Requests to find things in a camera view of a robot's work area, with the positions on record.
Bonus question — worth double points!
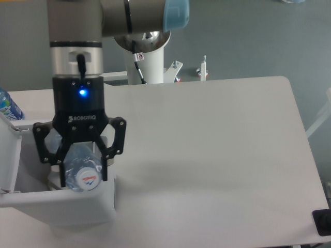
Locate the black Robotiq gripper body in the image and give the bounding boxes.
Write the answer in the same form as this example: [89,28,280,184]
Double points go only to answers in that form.
[52,76,108,144]

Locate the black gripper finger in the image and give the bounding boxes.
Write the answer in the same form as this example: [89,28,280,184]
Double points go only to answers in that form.
[32,121,76,188]
[92,117,127,181]

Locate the crushed clear plastic bottle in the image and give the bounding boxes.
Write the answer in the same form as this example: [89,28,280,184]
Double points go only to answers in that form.
[62,142,102,193]

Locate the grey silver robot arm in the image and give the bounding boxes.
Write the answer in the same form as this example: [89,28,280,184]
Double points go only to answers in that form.
[33,1,189,187]

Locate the white plastic trash can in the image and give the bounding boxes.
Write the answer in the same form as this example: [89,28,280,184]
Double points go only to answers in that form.
[1,121,116,226]

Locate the blue labelled water bottle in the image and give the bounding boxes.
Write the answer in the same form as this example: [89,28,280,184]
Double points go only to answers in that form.
[1,88,24,121]

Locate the black device at table edge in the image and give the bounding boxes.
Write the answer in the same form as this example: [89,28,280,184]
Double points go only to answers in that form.
[312,209,330,237]

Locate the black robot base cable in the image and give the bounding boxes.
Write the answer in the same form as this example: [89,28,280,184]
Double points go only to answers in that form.
[131,40,147,85]

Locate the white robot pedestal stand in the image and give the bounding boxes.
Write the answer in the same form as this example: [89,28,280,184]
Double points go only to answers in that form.
[102,31,183,85]

